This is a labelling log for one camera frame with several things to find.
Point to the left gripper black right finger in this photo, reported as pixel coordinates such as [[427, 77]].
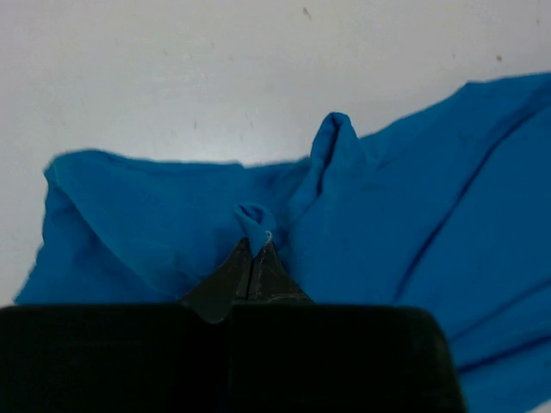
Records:
[[289, 354]]

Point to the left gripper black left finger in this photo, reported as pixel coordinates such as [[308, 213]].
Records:
[[124, 358]]

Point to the blue t-shirt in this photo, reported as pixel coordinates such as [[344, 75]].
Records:
[[447, 209]]

